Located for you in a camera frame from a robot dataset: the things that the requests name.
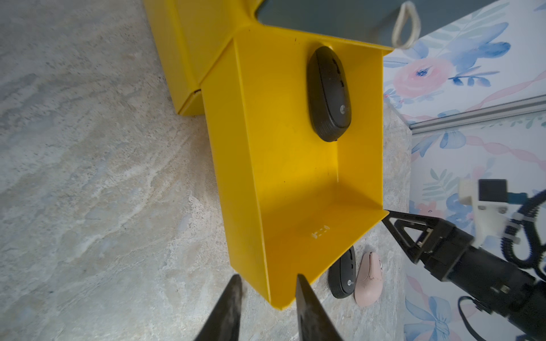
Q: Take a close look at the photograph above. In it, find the aluminium corner frame post right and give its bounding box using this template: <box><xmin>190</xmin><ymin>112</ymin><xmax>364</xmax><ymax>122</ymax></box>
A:
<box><xmin>409</xmin><ymin>95</ymin><xmax>545</xmax><ymax>134</ymax></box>

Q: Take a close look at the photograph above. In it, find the teal blue drawer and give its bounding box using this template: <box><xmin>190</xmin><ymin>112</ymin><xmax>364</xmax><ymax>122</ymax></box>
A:
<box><xmin>255</xmin><ymin>0</ymin><xmax>491</xmax><ymax>49</ymax></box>

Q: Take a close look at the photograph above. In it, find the yellow drawer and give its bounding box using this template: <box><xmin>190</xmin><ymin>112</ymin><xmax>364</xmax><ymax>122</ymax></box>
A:
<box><xmin>201</xmin><ymin>24</ymin><xmax>387</xmax><ymax>310</ymax></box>

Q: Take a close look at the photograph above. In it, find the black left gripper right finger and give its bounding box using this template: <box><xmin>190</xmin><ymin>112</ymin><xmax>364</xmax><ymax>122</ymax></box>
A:
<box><xmin>296</xmin><ymin>274</ymin><xmax>342</xmax><ymax>341</ymax></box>

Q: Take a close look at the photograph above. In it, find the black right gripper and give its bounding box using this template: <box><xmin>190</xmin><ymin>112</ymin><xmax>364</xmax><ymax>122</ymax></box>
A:
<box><xmin>382</xmin><ymin>211</ymin><xmax>545</xmax><ymax>324</ymax></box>

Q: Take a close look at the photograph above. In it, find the black computer mouse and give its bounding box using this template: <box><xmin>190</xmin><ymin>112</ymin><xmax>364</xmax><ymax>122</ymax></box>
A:
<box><xmin>328</xmin><ymin>247</ymin><xmax>356</xmax><ymax>299</ymax></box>
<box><xmin>307</xmin><ymin>46</ymin><xmax>352</xmax><ymax>142</ymax></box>

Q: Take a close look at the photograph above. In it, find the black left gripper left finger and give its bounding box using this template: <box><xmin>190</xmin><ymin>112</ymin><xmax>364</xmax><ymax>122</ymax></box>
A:
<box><xmin>195</xmin><ymin>274</ymin><xmax>243</xmax><ymax>341</ymax></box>

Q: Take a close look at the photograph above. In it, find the black corrugated right cable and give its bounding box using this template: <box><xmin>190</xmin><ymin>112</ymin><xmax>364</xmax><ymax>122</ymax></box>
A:
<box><xmin>500</xmin><ymin>189</ymin><xmax>546</xmax><ymax>282</ymax></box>

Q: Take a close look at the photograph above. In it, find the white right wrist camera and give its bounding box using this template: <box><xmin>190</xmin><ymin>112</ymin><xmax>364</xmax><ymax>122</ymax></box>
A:
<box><xmin>459</xmin><ymin>179</ymin><xmax>528</xmax><ymax>248</ymax></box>

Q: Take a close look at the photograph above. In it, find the pink computer mouse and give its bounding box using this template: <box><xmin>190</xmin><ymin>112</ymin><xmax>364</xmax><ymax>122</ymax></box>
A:
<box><xmin>354</xmin><ymin>251</ymin><xmax>384</xmax><ymax>308</ymax></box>

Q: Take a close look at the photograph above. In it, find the yellow plastic drawer cabinet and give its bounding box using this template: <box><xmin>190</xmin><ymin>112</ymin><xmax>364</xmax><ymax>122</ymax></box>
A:
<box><xmin>144</xmin><ymin>0</ymin><xmax>262</xmax><ymax>116</ymax></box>

